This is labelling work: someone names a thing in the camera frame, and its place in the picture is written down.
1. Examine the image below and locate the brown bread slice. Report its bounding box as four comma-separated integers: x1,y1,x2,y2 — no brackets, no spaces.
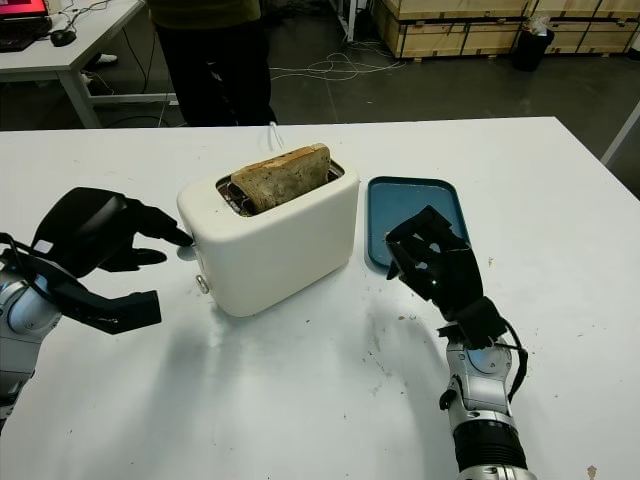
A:
230,143,332,215

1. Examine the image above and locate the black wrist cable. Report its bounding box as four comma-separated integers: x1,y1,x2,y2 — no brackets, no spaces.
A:
0,232,56,301
499,319,529,401

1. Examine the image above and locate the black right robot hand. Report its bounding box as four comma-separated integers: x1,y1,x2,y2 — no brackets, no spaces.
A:
384,203,486,321

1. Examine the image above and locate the white cable on floor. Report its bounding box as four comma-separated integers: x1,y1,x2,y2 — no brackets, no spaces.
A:
267,49,404,81

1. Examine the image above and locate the person in olive top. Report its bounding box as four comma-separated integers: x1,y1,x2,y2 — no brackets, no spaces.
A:
147,0,279,129

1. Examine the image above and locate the white office desk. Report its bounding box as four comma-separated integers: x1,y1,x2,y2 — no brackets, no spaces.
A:
0,0,181,130

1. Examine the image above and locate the white two-slot toaster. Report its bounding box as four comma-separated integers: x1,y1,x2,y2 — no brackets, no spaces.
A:
175,159,361,318

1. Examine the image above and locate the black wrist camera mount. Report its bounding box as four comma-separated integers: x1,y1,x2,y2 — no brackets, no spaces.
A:
437,295,507,351
9,239,163,335

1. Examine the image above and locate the black laptop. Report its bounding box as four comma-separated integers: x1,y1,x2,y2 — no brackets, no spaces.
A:
0,0,54,54

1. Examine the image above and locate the blue plastic tray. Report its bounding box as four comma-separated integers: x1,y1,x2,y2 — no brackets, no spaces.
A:
366,175,471,274

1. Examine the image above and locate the black trash bin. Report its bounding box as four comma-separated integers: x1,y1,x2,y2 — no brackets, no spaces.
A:
512,27,556,73

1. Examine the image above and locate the white metal rack frame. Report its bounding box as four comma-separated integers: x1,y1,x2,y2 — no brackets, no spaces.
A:
337,0,359,44

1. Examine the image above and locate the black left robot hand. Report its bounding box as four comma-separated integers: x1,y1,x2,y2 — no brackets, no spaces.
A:
30,187,195,276

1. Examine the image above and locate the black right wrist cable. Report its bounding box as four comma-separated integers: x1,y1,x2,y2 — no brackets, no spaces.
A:
499,319,529,401

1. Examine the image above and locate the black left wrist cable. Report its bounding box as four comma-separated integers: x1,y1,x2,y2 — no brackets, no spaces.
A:
0,232,56,301

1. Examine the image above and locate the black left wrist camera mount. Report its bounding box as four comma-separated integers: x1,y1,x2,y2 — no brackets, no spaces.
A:
9,239,163,335

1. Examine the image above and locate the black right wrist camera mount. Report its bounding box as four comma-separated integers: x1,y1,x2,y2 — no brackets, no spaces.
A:
437,295,507,351

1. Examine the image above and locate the wooden crate stack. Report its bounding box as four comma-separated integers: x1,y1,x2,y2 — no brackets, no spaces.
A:
372,0,534,60
529,0,640,55

